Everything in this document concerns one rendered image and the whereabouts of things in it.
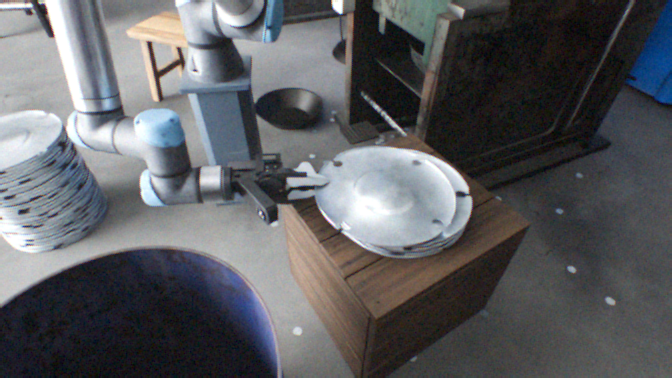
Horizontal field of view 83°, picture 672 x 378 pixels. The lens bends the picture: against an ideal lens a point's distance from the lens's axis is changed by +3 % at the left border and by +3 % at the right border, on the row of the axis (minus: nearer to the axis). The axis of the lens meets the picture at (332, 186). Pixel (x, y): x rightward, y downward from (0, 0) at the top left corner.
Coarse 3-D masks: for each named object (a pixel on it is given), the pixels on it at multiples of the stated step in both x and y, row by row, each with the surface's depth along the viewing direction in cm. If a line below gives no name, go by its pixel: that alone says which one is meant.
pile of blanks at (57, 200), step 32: (64, 128) 113; (32, 160) 99; (64, 160) 107; (0, 192) 98; (32, 192) 103; (64, 192) 109; (96, 192) 122; (0, 224) 107; (32, 224) 108; (64, 224) 114; (96, 224) 123
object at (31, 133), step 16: (16, 112) 114; (32, 112) 114; (0, 128) 109; (16, 128) 107; (32, 128) 109; (48, 128) 109; (0, 144) 102; (16, 144) 102; (32, 144) 103; (48, 144) 103; (0, 160) 98; (16, 160) 98
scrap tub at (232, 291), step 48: (48, 288) 55; (96, 288) 60; (144, 288) 64; (192, 288) 64; (240, 288) 57; (0, 336) 52; (48, 336) 58; (96, 336) 65; (144, 336) 72; (192, 336) 76; (240, 336) 71
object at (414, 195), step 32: (352, 160) 84; (384, 160) 85; (416, 160) 86; (320, 192) 76; (352, 192) 77; (384, 192) 76; (416, 192) 78; (448, 192) 78; (352, 224) 71; (384, 224) 71; (416, 224) 71; (448, 224) 72
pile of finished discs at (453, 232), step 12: (420, 156) 88; (444, 168) 85; (456, 180) 82; (456, 192) 80; (468, 192) 79; (468, 204) 77; (456, 216) 74; (468, 216) 74; (348, 228) 73; (456, 228) 72; (432, 240) 70; (444, 240) 70; (456, 240) 74; (384, 252) 71; (396, 252) 72; (408, 252) 70; (420, 252) 71; (432, 252) 72
